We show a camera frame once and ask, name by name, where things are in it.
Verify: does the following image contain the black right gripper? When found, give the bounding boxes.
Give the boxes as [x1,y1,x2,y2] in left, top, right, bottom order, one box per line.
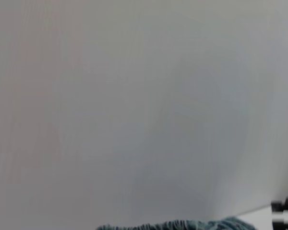
[270,195,288,230]

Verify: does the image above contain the blue denim shorts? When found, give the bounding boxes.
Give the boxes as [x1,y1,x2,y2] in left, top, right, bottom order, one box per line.
[96,216,255,230]

